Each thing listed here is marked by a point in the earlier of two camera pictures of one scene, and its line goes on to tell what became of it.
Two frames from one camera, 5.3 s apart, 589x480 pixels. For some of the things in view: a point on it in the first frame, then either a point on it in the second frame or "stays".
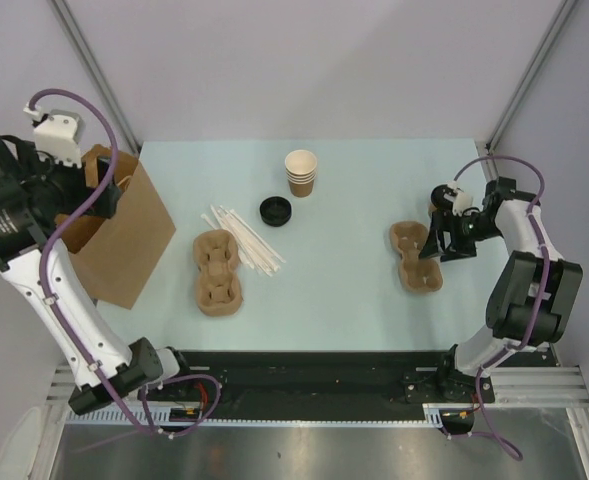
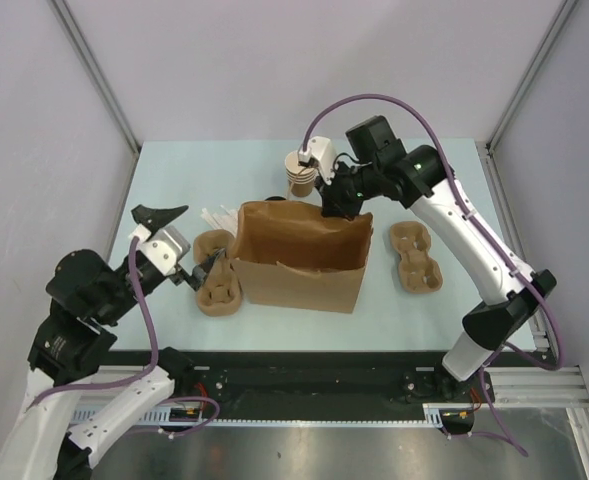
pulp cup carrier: (416, 274) stays
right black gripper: (446, 221) → (333, 202)
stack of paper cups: (301, 171) stays
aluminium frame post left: (98, 72) stays
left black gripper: (83, 192) → (159, 217)
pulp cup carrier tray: (220, 290) stays
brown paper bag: (117, 250) → (291, 255)
